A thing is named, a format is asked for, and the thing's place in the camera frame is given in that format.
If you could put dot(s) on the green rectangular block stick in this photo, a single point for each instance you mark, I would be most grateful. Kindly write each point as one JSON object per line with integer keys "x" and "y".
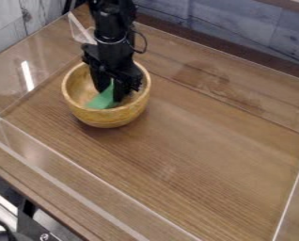
{"x": 104, "y": 99}

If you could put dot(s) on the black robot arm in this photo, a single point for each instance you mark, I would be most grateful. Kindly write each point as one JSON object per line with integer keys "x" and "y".
{"x": 113, "y": 16}

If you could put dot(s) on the clear acrylic tray wall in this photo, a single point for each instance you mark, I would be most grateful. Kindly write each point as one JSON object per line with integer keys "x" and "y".
{"x": 96, "y": 211}

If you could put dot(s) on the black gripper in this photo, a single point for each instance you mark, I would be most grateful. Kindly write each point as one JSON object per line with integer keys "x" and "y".
{"x": 111, "y": 61}

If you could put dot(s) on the wooden bowl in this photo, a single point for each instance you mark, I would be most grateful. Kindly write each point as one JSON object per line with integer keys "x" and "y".
{"x": 79, "y": 92}

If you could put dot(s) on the black table leg bracket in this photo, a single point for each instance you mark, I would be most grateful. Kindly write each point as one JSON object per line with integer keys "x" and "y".
{"x": 34, "y": 224}

